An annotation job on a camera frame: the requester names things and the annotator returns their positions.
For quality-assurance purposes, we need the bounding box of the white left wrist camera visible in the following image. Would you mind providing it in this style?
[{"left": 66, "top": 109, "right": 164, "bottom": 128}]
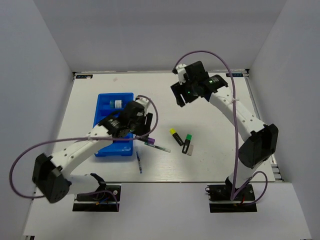
[{"left": 135, "top": 97, "right": 151, "bottom": 112}]

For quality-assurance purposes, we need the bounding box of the yellow cap highlighter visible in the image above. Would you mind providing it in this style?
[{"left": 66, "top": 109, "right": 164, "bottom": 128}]
[{"left": 169, "top": 128, "right": 184, "bottom": 146}]

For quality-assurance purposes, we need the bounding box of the corner label sticker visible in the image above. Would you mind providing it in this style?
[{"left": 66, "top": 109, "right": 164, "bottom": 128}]
[
  {"left": 225, "top": 73, "right": 244, "bottom": 78},
  {"left": 75, "top": 74, "right": 93, "bottom": 79}
]

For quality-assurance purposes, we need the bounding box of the green cap highlighter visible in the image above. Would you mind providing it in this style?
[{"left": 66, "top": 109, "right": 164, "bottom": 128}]
[{"left": 181, "top": 134, "right": 192, "bottom": 154}]

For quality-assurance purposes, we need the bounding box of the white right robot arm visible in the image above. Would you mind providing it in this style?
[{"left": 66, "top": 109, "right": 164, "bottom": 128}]
[{"left": 170, "top": 61, "right": 279, "bottom": 200}]

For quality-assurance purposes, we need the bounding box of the aluminium table edge rail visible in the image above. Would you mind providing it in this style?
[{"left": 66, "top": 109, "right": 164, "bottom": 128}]
[{"left": 244, "top": 68, "right": 284, "bottom": 183}]

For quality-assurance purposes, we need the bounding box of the blue white pen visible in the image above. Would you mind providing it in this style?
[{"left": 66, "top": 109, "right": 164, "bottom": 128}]
[{"left": 135, "top": 146, "right": 143, "bottom": 174}]

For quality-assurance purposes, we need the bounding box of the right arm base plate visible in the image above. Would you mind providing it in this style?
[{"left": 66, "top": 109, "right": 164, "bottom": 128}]
[{"left": 206, "top": 183, "right": 258, "bottom": 214}]

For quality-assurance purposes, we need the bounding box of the left corner label sticker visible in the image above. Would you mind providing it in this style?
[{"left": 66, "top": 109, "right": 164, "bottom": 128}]
[{"left": 75, "top": 74, "right": 93, "bottom": 79}]

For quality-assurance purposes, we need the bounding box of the grey eraser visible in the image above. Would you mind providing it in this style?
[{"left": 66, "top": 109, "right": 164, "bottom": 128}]
[{"left": 186, "top": 144, "right": 194, "bottom": 156}]

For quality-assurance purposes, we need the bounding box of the purple cap black marker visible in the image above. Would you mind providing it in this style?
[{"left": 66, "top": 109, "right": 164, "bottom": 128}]
[{"left": 143, "top": 137, "right": 155, "bottom": 145}]

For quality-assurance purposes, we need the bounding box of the blue gel jar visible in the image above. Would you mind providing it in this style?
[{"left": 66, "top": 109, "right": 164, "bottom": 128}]
[{"left": 109, "top": 99, "right": 123, "bottom": 109}]

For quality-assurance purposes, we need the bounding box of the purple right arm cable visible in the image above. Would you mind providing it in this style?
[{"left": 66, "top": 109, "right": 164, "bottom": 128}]
[{"left": 172, "top": 50, "right": 268, "bottom": 207}]

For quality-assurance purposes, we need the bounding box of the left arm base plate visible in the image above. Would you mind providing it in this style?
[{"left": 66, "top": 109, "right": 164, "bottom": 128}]
[{"left": 72, "top": 183, "right": 122, "bottom": 213}]

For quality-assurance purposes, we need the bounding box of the blue compartment tray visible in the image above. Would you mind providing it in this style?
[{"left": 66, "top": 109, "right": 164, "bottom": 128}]
[{"left": 93, "top": 92, "right": 135, "bottom": 158}]

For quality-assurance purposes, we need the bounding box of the right corner label sticker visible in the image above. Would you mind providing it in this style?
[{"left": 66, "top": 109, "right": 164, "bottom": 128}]
[{"left": 225, "top": 73, "right": 244, "bottom": 78}]

